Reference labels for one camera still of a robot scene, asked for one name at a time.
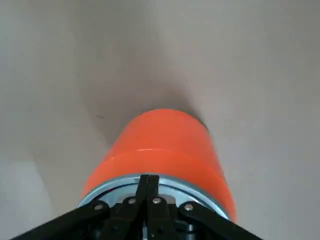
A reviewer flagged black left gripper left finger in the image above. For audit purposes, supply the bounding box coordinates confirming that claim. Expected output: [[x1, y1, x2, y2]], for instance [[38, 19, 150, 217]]
[[9, 174, 150, 240]]

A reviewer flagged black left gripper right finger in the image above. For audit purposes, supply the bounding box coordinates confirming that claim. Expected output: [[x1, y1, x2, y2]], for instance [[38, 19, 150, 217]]
[[147, 174, 264, 240]]

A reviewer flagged red trash bin silver lid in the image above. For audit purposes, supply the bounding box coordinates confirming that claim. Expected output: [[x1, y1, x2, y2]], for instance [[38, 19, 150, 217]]
[[77, 107, 237, 225]]

